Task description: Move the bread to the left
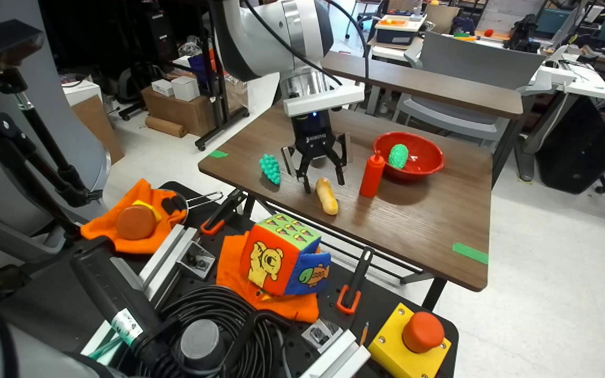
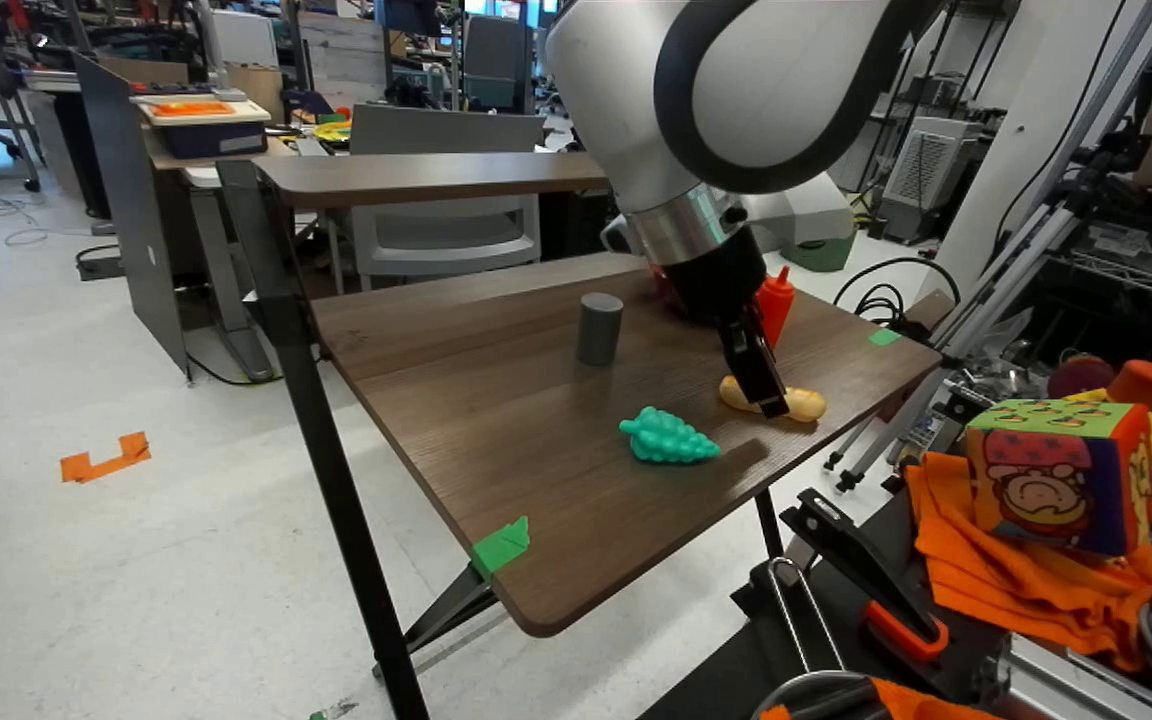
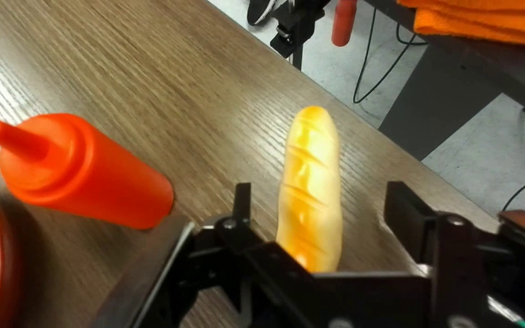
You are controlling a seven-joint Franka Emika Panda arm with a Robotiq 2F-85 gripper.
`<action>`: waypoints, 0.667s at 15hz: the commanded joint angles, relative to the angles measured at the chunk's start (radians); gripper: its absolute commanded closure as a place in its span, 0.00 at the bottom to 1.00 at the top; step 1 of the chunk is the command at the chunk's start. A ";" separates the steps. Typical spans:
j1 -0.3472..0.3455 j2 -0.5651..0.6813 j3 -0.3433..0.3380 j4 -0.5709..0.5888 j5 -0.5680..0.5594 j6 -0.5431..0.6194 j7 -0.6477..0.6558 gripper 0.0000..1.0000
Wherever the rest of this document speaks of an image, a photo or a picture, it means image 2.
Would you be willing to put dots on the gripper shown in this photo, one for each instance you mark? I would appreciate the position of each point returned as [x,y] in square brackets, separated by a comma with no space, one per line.
[711,285]

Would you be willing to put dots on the orange toy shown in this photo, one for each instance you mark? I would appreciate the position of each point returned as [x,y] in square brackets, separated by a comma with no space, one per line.
[1144,383]

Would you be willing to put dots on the orange cloth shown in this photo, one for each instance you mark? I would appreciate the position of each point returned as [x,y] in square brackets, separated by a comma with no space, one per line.
[1016,590]

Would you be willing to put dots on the colourful soft toy cube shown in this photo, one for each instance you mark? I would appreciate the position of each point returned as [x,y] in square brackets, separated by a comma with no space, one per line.
[1056,475]

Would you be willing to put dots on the yellow toy bread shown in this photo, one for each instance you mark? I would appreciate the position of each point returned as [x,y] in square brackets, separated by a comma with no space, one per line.
[804,403]

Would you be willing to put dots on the white appliance with grille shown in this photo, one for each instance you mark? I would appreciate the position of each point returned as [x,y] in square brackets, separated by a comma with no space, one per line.
[926,175]

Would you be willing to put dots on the grey cylinder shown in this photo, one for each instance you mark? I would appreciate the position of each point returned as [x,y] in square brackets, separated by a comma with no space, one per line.
[599,330]

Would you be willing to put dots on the green tape piece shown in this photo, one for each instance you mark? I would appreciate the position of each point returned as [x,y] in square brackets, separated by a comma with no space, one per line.
[884,338]
[501,547]

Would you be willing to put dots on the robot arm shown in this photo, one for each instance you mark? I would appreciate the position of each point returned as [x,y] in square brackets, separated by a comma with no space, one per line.
[616,90]

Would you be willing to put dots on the monitor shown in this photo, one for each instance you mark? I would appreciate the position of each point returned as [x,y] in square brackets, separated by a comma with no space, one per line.
[496,60]

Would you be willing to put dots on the grey chair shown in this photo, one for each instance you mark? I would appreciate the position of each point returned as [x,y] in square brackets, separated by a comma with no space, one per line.
[446,235]

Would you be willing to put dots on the red squeeze bottle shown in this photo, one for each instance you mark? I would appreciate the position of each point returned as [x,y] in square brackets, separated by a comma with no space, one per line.
[776,305]

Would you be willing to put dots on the green toy grapes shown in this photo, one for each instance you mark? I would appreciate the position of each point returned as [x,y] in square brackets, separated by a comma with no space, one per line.
[666,438]

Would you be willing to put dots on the desk with dark panel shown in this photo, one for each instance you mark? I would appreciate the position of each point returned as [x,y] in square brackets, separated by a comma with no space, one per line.
[131,220]

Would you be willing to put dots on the dark red ball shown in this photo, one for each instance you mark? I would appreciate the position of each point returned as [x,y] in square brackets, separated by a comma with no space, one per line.
[1078,376]

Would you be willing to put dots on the blue box with white lid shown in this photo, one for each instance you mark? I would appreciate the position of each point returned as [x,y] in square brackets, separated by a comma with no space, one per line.
[206,128]

